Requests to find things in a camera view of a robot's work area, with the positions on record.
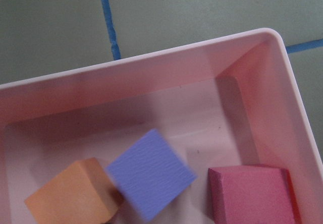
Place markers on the purple foam block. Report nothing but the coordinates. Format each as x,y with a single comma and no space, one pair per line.
150,175

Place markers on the pink plastic bin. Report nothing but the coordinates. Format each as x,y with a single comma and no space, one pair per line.
226,101

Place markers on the red foam block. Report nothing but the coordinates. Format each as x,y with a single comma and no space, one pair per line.
252,194

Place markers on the orange foam block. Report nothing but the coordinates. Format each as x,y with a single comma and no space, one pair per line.
82,193

